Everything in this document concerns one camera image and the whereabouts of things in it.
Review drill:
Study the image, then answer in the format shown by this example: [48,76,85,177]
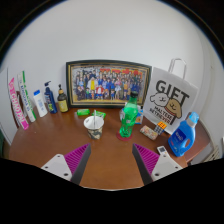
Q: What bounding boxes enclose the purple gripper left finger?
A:
[42,144,91,185]

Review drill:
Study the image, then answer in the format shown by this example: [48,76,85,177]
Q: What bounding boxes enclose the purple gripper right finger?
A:
[132,143,182,185]

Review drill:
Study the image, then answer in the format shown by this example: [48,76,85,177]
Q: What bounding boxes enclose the green plastic soda bottle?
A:
[119,91,138,138]

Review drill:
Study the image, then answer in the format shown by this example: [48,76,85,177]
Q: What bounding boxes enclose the white remote control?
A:
[157,146,167,155]

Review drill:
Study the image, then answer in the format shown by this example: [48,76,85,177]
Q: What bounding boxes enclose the patterned small pouch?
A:
[140,126,158,140]

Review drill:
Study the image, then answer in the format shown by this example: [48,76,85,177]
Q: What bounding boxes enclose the blue detergent bottle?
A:
[168,112,199,157]

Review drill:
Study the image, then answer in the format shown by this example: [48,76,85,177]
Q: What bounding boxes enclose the rubik's cube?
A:
[154,121,167,135]

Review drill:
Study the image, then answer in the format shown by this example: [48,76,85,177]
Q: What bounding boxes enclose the red round coaster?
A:
[116,132,133,141]

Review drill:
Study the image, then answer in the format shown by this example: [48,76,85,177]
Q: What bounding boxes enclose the camouflage paper cup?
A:
[84,116,104,140]

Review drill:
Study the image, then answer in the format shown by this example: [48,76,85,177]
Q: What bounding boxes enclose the blue tissue pack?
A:
[119,105,143,124]

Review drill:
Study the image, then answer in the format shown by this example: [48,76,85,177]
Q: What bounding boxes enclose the green soap box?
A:
[77,109,90,116]

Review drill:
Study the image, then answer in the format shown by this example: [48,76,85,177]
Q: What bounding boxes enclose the green small packet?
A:
[92,111,106,119]

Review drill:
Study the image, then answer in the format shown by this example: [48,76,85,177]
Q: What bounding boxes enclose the dark blue pump bottle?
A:
[44,82,57,114]

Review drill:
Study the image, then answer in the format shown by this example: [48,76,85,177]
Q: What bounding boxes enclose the white lotion bottle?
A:
[34,90,47,117]

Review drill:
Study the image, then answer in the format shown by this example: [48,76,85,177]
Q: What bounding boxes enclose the white radiator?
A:
[207,146,220,161]

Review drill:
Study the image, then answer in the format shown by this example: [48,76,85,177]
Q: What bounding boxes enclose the brown glass pump bottle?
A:
[57,85,69,112]

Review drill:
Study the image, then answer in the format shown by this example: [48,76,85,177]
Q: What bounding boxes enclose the white gift paper bag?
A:
[143,58,198,134]

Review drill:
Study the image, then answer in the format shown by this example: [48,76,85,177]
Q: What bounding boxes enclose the framed group photo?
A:
[66,60,152,108]

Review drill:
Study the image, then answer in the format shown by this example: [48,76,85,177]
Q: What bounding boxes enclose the pink toothpaste box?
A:
[8,79,29,130]

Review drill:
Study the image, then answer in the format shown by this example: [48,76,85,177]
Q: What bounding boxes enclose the green white toothpaste box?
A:
[17,71,36,122]

